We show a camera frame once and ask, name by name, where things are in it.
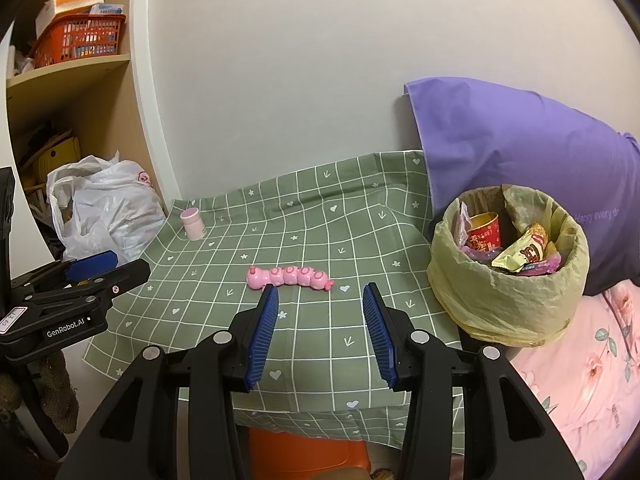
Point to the wooden shelf unit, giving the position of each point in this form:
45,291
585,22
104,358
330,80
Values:
75,100

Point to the purple pillow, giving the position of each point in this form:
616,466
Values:
525,150

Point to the pink caterpillar toy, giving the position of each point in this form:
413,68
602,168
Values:
290,276

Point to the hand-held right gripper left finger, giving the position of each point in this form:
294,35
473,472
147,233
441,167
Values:
262,340

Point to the white plastic bag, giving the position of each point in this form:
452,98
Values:
110,210

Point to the orange plastic stool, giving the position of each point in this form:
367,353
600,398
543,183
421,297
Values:
300,452

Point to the black metal stand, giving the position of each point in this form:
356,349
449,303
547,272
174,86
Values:
6,220

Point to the red plastic basket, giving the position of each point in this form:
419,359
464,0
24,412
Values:
80,40

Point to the white pink packet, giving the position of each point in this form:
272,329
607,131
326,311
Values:
460,225

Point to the blue white pack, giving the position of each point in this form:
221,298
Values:
107,9

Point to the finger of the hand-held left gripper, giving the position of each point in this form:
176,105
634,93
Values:
125,277
92,265

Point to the pink floral bedsheet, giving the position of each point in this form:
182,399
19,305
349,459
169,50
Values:
575,395

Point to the green checked tablecloth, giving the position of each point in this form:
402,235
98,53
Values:
310,230

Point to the yellow gold snack wrapper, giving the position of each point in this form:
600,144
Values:
520,252

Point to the bin with yellow-green bag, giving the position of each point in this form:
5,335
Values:
500,305

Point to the colourful purple packet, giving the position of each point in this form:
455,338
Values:
480,255

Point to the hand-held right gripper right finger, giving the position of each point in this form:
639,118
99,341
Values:
380,340

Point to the small pink bottle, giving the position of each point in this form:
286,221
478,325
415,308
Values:
193,225

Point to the yellow plastic container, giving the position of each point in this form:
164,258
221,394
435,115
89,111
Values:
60,155

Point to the orange white tissue pack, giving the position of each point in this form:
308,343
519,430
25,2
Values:
65,5

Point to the red paper cup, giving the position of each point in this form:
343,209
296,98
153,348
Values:
482,237

